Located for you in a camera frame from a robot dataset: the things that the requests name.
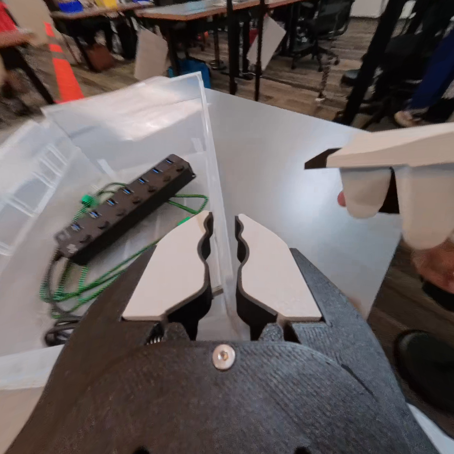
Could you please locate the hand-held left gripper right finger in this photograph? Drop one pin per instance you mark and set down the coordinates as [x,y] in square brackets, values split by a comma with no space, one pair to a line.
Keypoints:
[273,276]

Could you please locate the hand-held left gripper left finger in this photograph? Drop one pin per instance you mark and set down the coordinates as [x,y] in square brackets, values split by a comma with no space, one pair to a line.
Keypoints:
[173,269]

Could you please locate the clear plastic storage bin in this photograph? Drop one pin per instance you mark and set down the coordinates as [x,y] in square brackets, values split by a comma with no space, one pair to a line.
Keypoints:
[124,117]

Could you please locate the person's right hand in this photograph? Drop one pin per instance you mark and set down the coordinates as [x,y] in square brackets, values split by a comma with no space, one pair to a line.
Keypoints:
[436,264]

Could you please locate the black multiport hub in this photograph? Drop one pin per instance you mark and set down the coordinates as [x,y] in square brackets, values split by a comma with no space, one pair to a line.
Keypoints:
[124,209]

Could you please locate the black stand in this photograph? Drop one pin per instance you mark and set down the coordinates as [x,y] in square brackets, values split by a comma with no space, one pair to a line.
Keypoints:
[376,53]

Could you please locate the black office chair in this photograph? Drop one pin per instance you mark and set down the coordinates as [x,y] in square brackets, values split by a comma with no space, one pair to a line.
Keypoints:
[326,24]

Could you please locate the white paper sheet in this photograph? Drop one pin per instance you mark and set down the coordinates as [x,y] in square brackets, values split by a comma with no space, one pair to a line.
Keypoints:
[267,39]
[150,53]

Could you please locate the person's black shoe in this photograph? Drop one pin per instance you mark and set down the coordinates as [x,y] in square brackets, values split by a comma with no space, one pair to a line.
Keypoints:
[425,369]

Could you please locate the blue storage box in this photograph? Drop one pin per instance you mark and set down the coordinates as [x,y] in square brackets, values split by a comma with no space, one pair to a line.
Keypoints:
[191,72]

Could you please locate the orange striped traffic cone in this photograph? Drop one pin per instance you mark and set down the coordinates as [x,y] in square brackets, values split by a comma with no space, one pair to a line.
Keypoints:
[65,78]

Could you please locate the brown bag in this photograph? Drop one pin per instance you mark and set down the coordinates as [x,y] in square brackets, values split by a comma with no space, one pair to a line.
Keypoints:
[100,57]

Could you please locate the wooden table black legs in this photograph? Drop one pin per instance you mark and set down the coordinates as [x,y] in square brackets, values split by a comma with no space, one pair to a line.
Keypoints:
[198,9]
[92,12]

